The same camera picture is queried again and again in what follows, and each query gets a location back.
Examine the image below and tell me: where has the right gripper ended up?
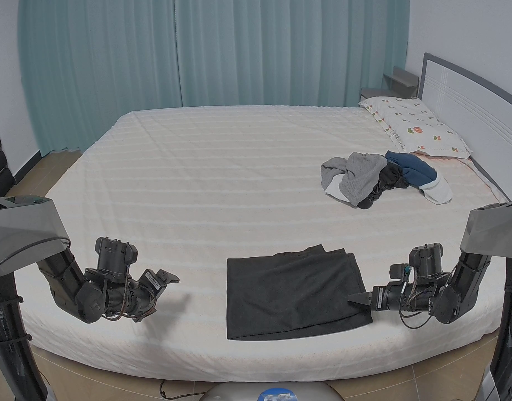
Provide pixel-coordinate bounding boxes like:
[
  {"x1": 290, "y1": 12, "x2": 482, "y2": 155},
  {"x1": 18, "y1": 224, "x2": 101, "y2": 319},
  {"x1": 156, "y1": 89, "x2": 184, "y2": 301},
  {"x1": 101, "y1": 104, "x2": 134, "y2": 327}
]
[{"x1": 371, "y1": 284, "x2": 407, "y2": 313}]

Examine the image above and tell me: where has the blue-green curtain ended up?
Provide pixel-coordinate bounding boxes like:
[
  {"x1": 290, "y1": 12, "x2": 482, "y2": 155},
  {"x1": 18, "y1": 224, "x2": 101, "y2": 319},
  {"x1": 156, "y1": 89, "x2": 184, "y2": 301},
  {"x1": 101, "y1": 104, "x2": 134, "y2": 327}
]
[
  {"x1": 17, "y1": 0, "x2": 183, "y2": 158},
  {"x1": 174, "y1": 0, "x2": 411, "y2": 108}
]

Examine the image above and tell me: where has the black cable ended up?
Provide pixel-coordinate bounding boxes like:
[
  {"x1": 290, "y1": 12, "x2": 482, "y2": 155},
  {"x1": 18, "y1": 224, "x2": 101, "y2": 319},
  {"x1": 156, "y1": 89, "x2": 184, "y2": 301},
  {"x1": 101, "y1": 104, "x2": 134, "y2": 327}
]
[
  {"x1": 101, "y1": 261, "x2": 157, "y2": 323},
  {"x1": 399, "y1": 305, "x2": 434, "y2": 330},
  {"x1": 159, "y1": 380, "x2": 207, "y2": 401}
]

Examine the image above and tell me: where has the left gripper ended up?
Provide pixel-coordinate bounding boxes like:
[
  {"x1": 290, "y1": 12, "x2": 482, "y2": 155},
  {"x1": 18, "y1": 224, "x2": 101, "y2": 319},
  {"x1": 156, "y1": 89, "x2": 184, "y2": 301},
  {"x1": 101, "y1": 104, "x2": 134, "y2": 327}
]
[{"x1": 128, "y1": 269, "x2": 181, "y2": 313}]

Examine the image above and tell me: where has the grey bedside table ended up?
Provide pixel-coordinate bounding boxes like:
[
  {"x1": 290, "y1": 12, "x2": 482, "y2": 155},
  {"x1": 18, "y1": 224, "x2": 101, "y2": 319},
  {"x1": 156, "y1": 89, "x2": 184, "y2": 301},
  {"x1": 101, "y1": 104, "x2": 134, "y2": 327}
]
[{"x1": 360, "y1": 66, "x2": 420, "y2": 99}]

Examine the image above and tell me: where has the bed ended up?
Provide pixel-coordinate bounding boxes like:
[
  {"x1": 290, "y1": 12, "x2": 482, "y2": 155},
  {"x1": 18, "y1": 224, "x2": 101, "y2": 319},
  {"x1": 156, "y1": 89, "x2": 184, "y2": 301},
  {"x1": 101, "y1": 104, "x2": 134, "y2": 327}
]
[{"x1": 20, "y1": 53, "x2": 512, "y2": 386}]

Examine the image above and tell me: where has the white printed pillow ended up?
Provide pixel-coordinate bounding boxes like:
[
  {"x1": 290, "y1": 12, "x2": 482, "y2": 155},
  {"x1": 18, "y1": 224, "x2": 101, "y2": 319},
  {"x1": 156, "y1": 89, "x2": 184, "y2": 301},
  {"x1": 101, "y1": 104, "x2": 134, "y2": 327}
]
[{"x1": 358, "y1": 96, "x2": 474, "y2": 160}]

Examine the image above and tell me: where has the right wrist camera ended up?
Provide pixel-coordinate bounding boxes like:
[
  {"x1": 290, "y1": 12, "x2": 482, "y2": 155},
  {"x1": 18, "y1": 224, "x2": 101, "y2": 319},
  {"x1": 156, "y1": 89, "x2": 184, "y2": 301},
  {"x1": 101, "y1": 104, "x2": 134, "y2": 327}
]
[{"x1": 389, "y1": 263, "x2": 410, "y2": 283}]

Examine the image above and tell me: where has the pile of clothes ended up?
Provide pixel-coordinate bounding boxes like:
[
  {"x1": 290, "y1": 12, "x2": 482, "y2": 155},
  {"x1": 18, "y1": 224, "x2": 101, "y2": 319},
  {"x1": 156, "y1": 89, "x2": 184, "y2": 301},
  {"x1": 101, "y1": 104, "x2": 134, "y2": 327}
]
[{"x1": 321, "y1": 151, "x2": 454, "y2": 210}]

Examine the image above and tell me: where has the black garment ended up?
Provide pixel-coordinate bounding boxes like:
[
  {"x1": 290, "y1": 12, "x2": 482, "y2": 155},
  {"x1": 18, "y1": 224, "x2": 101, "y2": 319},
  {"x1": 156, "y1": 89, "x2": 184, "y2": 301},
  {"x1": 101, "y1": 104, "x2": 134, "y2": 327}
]
[{"x1": 226, "y1": 244, "x2": 374, "y2": 342}]

